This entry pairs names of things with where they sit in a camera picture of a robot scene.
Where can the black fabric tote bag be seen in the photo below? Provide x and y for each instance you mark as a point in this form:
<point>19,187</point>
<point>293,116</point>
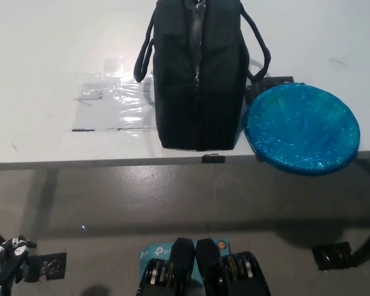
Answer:
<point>179,92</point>

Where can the black tape floor patch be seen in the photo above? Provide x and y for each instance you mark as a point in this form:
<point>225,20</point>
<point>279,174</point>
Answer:
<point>50,266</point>
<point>334,256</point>

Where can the clear plastic sheet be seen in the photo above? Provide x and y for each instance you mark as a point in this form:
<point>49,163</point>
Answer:
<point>111,105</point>

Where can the black tape mat on table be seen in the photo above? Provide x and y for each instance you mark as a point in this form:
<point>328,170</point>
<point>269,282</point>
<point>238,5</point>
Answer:
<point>274,81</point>

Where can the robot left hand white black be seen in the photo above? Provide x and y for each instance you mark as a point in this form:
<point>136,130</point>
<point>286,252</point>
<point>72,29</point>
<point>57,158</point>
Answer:
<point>13,257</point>

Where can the teal tp-link box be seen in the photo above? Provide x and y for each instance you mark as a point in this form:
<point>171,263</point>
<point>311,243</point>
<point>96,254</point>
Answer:
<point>155,251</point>

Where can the small black tape strip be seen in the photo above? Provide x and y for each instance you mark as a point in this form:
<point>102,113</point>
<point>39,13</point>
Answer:
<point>213,158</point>

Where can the blue plate stack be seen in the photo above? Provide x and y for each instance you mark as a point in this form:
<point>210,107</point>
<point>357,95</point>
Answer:
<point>299,129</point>

